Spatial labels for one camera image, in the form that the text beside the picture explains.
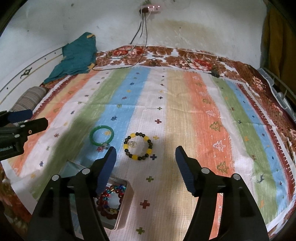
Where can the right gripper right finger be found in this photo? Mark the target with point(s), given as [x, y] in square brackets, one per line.
[240, 218]

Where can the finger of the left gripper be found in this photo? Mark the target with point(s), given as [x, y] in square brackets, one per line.
[31, 127]
[8, 117]

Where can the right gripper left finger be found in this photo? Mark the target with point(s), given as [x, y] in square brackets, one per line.
[52, 220]

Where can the striped grey rolled pillow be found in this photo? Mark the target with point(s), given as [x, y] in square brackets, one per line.
[30, 99]

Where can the silver metal tin box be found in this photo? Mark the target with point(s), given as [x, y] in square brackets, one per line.
[112, 205]

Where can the floral red bedsheet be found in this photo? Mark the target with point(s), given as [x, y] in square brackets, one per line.
[173, 57]

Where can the teal cloth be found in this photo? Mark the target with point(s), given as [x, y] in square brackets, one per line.
[79, 57]

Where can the striped colourful mat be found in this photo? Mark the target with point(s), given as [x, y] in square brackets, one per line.
[150, 138]

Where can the small black device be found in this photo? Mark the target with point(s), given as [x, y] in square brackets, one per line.
[215, 73]

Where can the white power strip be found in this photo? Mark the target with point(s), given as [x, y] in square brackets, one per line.
[150, 8]

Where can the mustard hanging garment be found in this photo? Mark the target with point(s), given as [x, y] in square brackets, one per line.
[278, 47]

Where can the metal wire rack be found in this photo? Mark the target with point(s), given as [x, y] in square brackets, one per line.
[282, 92]

